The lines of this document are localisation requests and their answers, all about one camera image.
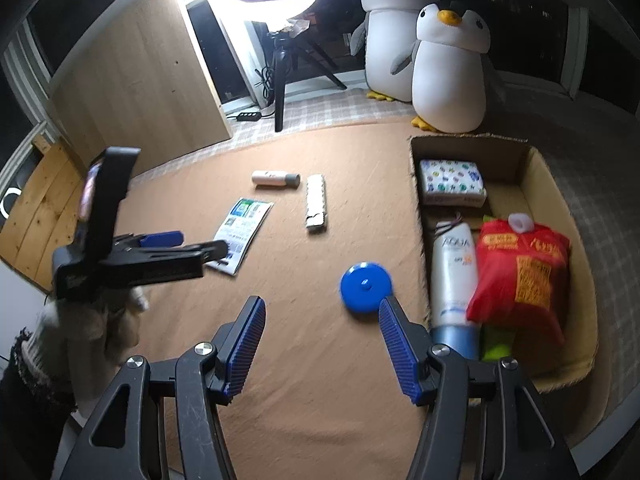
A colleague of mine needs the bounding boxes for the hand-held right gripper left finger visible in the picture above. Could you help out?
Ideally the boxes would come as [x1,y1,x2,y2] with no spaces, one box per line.
[50,295,267,480]

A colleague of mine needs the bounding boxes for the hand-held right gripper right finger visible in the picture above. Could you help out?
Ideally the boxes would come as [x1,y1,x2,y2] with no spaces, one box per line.
[378,297,583,480]

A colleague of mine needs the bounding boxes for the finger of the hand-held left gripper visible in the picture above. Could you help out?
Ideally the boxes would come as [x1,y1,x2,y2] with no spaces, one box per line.
[112,231,184,252]
[107,240,229,286]

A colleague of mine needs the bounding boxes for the blue round tape measure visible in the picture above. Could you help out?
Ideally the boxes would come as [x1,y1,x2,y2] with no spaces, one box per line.
[340,261,393,317]

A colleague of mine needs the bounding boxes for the white packet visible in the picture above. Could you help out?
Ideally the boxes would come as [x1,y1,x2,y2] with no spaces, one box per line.
[207,197,275,276]

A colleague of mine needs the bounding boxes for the green tube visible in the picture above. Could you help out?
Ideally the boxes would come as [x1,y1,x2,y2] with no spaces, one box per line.
[481,325,518,362]

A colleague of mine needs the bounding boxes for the red cloth bag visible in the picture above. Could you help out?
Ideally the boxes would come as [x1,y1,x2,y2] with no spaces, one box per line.
[466,217,572,351]

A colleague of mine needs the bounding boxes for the colourful print tissue pack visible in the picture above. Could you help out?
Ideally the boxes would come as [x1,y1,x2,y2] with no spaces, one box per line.
[419,159,488,207]

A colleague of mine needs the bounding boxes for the cardboard box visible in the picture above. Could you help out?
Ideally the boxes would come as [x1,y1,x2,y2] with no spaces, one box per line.
[407,132,598,393]

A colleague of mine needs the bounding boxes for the person's left forearm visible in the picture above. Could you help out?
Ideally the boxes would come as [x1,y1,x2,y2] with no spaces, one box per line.
[0,327,76,480]

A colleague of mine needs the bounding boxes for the person's left hand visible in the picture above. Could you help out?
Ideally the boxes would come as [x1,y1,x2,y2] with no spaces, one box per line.
[30,285,151,402]

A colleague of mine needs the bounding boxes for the wooden plank panel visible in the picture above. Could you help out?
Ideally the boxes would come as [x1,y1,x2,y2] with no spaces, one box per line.
[0,137,88,293]

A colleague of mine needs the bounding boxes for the white tube with blue cap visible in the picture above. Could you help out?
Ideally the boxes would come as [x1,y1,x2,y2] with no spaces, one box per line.
[430,220,482,361]

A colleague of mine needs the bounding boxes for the white bottle with grey cap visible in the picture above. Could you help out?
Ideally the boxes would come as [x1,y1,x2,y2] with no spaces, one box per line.
[251,170,301,189]

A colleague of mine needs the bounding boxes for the light wooden cabinet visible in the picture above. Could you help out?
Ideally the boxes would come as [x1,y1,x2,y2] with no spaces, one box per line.
[50,0,234,181]

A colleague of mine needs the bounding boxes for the white rectangular pack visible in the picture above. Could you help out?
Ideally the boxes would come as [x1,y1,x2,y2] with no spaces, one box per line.
[305,174,328,233]

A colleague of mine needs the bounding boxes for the black tripod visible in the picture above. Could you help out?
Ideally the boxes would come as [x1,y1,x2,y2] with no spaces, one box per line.
[255,20,348,133]

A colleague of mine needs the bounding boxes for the dark tall panel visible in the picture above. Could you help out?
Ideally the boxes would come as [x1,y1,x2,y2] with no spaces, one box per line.
[186,0,261,106]

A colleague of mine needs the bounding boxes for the white penguin plush toy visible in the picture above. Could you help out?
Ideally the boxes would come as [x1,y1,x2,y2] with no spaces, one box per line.
[350,0,441,103]
[411,2,492,133]

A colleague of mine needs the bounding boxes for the black cable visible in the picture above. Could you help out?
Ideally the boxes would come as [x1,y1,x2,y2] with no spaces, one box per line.
[254,64,277,111]

